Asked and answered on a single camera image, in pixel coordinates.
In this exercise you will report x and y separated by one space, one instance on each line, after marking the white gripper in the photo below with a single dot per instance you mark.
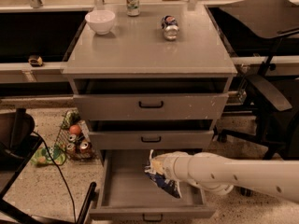
171 167

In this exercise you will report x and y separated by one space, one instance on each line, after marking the blue chip bag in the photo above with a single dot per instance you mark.
161 181

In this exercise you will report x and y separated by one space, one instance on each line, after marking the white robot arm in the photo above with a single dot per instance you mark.
215 173

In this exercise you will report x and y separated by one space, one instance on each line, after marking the grey open bottom drawer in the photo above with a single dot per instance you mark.
127 193

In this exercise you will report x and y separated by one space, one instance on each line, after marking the grey top drawer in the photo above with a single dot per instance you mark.
151 98

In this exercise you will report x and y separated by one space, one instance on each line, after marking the grey middle drawer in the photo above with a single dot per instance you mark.
151 134

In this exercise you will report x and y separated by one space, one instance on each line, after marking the grey drawer cabinet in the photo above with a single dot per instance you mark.
136 48

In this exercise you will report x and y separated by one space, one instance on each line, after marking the green chip bag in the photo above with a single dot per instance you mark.
71 117

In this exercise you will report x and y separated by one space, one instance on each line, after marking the red soda can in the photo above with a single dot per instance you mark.
85 147

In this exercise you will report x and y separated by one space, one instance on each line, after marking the orange soda can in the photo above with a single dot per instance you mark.
71 148

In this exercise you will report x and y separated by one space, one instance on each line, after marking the orange fruit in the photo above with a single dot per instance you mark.
75 129

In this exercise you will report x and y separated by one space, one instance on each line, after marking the silver soda can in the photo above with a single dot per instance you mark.
72 138

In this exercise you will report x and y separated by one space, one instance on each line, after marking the black chair left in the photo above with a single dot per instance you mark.
17 146

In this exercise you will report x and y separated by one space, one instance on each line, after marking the white bowl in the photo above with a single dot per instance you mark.
101 21

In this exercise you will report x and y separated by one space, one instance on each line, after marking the yellow tape measure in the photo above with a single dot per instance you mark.
35 60

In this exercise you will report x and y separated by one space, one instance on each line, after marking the green white soda can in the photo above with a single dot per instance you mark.
133 8

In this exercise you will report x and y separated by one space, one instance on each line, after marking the black office chair right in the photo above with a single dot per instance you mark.
266 28

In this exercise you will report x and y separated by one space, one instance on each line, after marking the wire basket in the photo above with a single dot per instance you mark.
62 141

